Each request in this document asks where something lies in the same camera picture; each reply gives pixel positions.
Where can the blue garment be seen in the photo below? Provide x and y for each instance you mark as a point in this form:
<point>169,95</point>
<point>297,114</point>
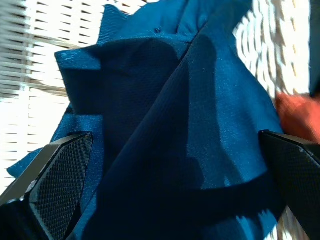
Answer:
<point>175,100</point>

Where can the grey washing machine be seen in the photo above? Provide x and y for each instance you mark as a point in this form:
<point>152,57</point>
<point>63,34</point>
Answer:
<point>315,50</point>

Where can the red garment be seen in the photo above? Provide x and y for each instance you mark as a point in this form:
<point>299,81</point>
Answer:
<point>297,115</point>

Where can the pale woven laundry basket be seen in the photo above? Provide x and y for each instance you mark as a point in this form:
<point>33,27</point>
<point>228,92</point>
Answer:
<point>25,75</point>

